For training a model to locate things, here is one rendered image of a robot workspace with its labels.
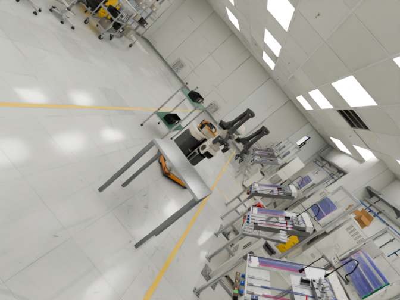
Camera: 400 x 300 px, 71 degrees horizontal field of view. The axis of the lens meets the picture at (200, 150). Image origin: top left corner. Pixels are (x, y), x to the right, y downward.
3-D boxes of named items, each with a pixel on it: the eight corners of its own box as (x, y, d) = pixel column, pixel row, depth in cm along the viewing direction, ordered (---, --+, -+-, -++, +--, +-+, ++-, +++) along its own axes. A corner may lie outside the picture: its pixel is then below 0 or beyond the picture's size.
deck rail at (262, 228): (249, 228, 353) (249, 224, 352) (249, 228, 355) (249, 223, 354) (309, 237, 339) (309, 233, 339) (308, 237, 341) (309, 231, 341)
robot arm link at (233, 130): (254, 113, 387) (250, 109, 381) (256, 115, 383) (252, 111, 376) (230, 134, 398) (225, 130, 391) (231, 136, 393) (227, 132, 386)
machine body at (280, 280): (221, 274, 368) (259, 248, 353) (227, 249, 436) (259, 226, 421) (253, 313, 366) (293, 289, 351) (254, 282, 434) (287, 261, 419)
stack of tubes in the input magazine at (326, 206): (318, 221, 338) (337, 208, 332) (310, 207, 388) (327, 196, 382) (325, 229, 338) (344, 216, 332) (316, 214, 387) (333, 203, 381)
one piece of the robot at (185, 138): (164, 146, 466) (202, 113, 447) (185, 162, 500) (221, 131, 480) (168, 159, 441) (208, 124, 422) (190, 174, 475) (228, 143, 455)
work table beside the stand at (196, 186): (122, 184, 325) (173, 140, 306) (157, 236, 311) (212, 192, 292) (97, 189, 282) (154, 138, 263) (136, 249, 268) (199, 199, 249)
